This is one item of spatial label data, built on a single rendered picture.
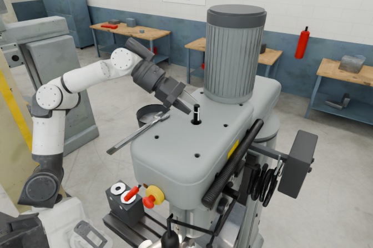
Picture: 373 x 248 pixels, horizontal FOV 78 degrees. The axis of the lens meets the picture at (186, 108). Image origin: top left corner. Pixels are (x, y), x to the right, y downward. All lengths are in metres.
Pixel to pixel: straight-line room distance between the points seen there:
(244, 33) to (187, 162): 0.44
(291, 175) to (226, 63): 0.51
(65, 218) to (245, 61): 0.78
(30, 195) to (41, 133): 0.18
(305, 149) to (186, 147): 0.52
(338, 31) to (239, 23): 4.13
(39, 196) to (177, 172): 0.44
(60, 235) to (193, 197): 0.45
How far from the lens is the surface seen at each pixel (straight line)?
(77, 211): 0.93
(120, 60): 0.72
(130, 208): 1.51
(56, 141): 0.86
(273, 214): 2.94
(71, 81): 0.81
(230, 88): 0.85
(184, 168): 0.62
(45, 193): 0.85
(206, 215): 0.99
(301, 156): 0.98
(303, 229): 2.95
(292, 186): 1.06
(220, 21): 0.78
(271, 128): 1.37
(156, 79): 0.71
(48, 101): 0.81
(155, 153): 0.66
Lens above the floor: 2.34
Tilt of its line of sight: 33 degrees down
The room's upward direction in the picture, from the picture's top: straight up
